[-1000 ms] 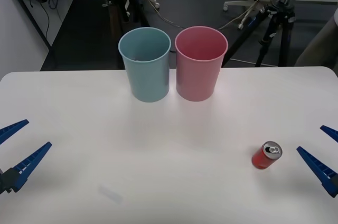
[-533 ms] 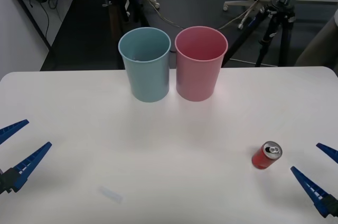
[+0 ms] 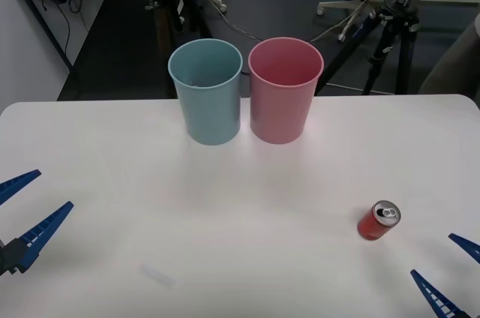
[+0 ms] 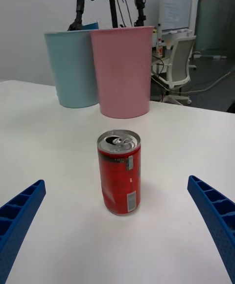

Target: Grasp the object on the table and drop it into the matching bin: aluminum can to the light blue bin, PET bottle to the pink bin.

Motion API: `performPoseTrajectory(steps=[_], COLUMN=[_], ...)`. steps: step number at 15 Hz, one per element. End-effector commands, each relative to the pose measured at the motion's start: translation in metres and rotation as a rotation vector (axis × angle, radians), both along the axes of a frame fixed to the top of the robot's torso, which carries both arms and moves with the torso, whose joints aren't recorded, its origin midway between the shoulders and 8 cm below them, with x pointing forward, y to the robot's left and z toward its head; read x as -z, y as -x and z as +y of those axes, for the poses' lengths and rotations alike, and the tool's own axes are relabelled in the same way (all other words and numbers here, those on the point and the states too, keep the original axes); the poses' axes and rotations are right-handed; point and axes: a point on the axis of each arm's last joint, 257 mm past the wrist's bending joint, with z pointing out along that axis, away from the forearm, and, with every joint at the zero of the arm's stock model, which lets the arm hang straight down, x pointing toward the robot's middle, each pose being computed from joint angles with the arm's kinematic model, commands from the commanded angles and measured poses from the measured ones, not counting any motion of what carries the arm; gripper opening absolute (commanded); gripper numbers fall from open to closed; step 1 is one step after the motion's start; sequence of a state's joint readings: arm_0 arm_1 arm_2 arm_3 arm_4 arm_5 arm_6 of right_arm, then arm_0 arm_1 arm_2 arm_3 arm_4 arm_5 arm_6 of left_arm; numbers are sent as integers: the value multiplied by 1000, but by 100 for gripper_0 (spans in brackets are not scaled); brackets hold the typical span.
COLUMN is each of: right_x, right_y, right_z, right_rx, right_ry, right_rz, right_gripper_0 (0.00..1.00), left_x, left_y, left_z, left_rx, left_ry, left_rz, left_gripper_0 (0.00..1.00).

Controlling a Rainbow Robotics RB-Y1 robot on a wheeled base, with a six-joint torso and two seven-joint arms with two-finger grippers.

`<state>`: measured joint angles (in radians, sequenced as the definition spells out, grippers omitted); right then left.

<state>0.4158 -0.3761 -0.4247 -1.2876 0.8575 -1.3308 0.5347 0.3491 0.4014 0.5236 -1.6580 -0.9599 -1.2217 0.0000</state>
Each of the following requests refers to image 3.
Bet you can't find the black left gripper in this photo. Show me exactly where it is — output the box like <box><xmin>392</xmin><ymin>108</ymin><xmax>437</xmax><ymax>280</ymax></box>
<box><xmin>0</xmin><ymin>169</ymin><xmax>75</xmax><ymax>278</ymax></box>

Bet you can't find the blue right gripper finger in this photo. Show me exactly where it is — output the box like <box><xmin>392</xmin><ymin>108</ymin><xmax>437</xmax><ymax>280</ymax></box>
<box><xmin>448</xmin><ymin>232</ymin><xmax>480</xmax><ymax>264</ymax></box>
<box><xmin>409</xmin><ymin>268</ymin><xmax>470</xmax><ymax>318</ymax></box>

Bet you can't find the red drink can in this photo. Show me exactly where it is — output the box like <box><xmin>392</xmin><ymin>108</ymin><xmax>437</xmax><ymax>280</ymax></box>
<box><xmin>357</xmin><ymin>199</ymin><xmax>402</xmax><ymax>242</ymax></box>

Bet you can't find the pale blue plastic bin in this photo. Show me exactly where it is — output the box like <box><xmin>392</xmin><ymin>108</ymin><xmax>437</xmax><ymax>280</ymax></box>
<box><xmin>167</xmin><ymin>38</ymin><xmax>244</xmax><ymax>146</ymax></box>

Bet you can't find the pink plastic bin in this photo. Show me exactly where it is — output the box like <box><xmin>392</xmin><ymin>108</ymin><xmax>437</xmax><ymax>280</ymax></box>
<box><xmin>247</xmin><ymin>36</ymin><xmax>325</xmax><ymax>146</ymax></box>

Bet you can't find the black tripod with blue strap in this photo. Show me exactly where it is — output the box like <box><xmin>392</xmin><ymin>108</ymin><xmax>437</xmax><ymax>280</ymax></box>
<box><xmin>318</xmin><ymin>0</ymin><xmax>423</xmax><ymax>96</ymax></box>

